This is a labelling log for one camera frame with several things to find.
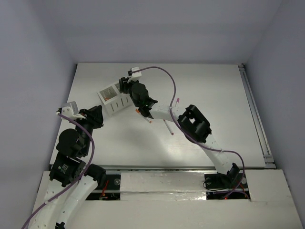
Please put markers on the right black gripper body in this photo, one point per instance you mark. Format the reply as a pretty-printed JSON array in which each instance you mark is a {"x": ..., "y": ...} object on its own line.
[{"x": 126, "y": 87}]

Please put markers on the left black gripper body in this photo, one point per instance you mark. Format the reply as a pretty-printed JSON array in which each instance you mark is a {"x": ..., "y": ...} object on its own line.
[{"x": 89, "y": 117}]

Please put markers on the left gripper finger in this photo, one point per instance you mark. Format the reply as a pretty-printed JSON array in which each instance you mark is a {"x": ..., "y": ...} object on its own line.
[
  {"x": 98, "y": 117},
  {"x": 88, "y": 113}
]

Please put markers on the orange capped white marker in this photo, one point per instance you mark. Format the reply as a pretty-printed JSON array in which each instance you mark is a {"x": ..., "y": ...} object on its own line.
[{"x": 145, "y": 118}]

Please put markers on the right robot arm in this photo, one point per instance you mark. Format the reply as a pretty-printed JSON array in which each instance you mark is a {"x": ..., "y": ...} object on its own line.
[{"x": 195, "y": 127}]

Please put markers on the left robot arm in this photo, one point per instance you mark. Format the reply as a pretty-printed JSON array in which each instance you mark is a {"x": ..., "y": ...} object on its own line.
[{"x": 77, "y": 178}]

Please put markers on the white two-compartment slotted holder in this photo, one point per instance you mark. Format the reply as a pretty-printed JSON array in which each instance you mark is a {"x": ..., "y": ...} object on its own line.
[{"x": 117, "y": 101}]

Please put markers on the pink capped white marker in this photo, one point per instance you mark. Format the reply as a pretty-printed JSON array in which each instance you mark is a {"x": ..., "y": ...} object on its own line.
[{"x": 168, "y": 127}]

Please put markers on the white foam base cover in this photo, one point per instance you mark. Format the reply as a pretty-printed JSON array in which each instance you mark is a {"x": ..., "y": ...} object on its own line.
[{"x": 169, "y": 200}]

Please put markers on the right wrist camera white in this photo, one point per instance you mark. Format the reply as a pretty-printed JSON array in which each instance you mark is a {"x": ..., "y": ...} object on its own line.
[{"x": 134, "y": 74}]

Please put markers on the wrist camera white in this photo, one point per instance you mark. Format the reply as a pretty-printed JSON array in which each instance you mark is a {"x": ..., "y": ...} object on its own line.
[
  {"x": 70, "y": 110},
  {"x": 134, "y": 74}
]

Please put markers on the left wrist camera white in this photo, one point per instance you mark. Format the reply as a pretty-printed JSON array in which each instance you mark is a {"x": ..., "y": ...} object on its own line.
[{"x": 70, "y": 110}]

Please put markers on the aluminium rail front edge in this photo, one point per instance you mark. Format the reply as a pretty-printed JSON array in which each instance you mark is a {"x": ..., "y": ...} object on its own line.
[{"x": 112, "y": 167}]

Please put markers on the aluminium rail edge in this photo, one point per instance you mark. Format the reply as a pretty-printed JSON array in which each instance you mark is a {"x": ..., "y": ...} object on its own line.
[
  {"x": 112, "y": 167},
  {"x": 264, "y": 145}
]

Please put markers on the aluminium rail right edge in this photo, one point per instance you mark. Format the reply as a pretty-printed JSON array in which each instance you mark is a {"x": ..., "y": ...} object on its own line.
[{"x": 264, "y": 145}]

